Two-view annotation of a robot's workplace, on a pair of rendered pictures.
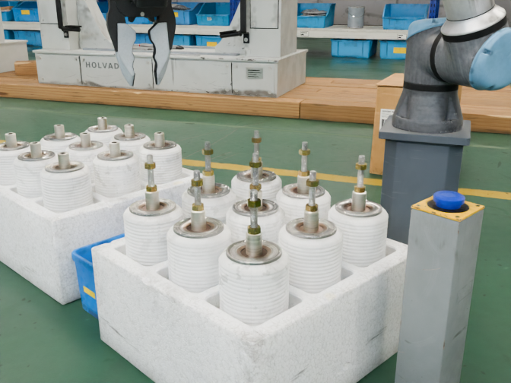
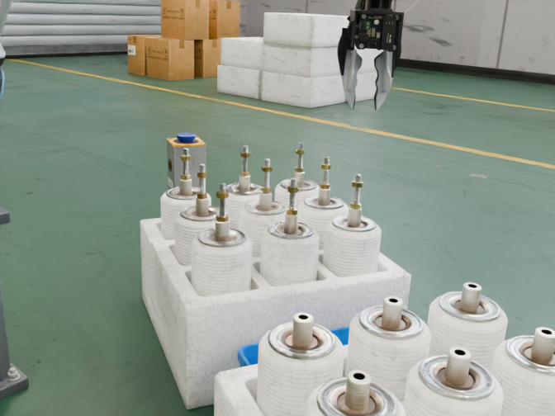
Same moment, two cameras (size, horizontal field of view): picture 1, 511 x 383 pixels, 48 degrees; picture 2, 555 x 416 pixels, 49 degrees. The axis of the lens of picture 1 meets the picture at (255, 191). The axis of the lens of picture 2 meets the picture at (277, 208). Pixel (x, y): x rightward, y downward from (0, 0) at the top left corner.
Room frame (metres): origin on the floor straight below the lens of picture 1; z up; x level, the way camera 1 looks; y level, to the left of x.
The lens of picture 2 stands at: (1.83, 0.40, 0.61)
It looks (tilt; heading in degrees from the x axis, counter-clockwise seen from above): 19 degrees down; 202
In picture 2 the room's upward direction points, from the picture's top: 3 degrees clockwise
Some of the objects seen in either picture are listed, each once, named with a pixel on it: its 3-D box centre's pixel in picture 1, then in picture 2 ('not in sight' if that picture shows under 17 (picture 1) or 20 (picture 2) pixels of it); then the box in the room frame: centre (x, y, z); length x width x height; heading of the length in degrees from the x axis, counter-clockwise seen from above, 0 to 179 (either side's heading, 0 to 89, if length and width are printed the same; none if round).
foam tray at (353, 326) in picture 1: (255, 295); (262, 288); (0.87, 0.00, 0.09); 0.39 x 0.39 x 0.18; 44
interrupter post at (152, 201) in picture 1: (152, 200); (354, 216); (0.87, 0.17, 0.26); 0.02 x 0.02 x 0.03
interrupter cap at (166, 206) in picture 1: (153, 207); (353, 224); (0.87, 0.17, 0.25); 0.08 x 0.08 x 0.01
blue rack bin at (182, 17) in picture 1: (183, 13); not in sight; (6.22, 0.74, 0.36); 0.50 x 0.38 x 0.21; 161
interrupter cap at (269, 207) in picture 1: (255, 207); (265, 208); (0.87, 0.00, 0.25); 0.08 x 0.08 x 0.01
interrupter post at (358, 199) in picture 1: (359, 200); (186, 187); (0.87, -0.17, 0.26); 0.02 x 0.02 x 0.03
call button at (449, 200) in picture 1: (448, 201); (186, 139); (0.71, -0.26, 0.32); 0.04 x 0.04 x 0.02
